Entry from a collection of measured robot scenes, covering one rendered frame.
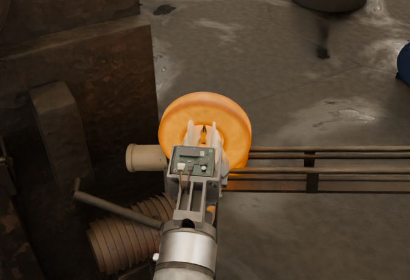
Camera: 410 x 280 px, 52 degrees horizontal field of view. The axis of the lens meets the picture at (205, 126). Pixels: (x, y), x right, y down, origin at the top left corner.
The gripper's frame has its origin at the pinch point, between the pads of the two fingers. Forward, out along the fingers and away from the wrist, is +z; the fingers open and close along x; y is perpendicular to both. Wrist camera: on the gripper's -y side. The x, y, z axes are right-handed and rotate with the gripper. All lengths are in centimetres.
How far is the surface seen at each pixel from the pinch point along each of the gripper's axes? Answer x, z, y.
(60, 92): 30.2, 11.1, -7.3
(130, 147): 16.3, 5.1, -16.5
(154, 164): 11.0, 2.3, -17.6
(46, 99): 32.2, 8.6, -6.6
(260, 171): -10.2, 1.7, -16.0
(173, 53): 37, 142, -125
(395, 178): -35.6, 2.0, -15.3
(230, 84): 1, 114, -118
